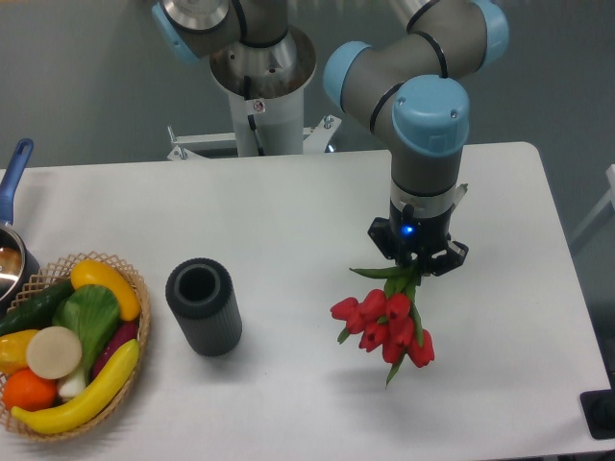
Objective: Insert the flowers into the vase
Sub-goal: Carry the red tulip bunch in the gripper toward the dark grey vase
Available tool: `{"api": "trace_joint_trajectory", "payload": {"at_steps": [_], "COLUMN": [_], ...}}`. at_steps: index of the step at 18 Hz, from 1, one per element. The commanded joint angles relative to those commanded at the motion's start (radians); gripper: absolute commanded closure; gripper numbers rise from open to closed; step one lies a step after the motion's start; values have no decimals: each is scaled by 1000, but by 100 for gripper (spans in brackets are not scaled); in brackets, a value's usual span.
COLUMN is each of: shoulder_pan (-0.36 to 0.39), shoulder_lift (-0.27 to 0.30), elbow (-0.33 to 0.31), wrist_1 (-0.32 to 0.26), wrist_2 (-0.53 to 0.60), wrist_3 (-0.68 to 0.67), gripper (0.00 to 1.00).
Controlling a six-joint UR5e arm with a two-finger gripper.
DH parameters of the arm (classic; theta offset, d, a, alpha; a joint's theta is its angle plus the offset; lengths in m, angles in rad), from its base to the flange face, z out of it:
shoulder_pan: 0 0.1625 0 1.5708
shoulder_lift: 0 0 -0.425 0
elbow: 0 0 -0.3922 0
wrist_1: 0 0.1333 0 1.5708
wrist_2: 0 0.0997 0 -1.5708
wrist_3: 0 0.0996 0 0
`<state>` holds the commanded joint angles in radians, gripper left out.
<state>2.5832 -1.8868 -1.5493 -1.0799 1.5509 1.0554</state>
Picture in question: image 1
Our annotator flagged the long yellow banana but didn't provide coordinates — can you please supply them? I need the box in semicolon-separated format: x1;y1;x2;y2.
11;339;140;435

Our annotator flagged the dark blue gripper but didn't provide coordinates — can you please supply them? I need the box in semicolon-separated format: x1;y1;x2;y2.
367;204;469;277

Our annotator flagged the purple sweet potato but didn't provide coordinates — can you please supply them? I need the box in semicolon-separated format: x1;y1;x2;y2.
90;322;138;379

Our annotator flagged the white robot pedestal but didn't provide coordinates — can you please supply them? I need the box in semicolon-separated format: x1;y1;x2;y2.
165;24;342;161

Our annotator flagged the yellow squash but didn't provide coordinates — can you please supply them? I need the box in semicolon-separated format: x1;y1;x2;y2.
70;259;141;321

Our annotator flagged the dark green cucumber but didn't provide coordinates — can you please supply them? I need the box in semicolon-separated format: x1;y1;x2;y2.
1;279;74;336

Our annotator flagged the green bok choy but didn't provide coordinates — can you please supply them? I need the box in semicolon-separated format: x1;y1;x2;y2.
52;284;120;401

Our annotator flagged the red tulip bouquet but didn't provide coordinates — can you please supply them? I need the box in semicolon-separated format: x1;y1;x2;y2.
330;267;435;384

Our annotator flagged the orange fruit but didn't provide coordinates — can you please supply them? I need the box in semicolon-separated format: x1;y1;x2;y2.
2;369;57;411

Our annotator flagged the dark grey ribbed vase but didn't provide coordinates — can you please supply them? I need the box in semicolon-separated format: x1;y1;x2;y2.
165;257;242;357

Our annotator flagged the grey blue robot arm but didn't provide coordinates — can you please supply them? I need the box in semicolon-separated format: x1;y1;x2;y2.
152;1;509;276

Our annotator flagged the yellow bell pepper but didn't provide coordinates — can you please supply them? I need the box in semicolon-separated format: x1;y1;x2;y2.
0;329;38;376

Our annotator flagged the black device at edge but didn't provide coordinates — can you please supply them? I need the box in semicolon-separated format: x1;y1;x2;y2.
579;389;614;440

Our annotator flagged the woven wicker basket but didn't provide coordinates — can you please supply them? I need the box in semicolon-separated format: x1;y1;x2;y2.
1;252;151;442

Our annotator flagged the white frame at right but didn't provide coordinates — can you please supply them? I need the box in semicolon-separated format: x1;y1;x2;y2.
569;164;614;256

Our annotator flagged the beige round slice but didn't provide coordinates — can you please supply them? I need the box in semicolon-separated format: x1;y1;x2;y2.
26;327;83;379

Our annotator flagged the blue handled saucepan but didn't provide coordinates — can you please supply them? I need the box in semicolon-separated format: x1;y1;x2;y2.
1;138;39;316

